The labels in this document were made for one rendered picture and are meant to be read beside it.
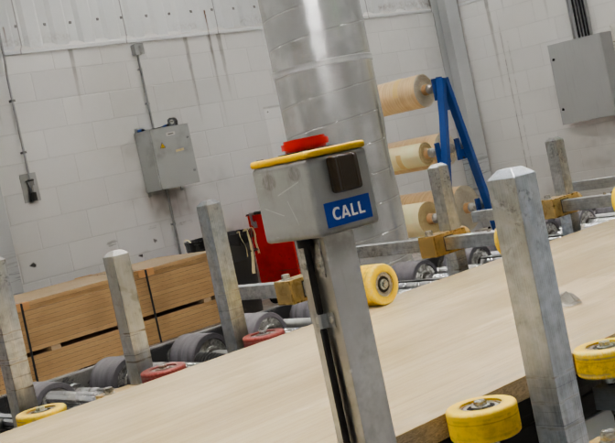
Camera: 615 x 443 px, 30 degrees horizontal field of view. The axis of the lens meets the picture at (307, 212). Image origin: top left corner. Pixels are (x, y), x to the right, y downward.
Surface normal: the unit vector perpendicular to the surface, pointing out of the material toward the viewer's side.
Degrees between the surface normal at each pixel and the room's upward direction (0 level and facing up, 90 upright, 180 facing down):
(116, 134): 90
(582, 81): 90
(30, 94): 90
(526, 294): 90
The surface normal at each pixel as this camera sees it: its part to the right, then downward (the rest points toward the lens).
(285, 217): -0.73, 0.18
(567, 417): 0.66, -0.10
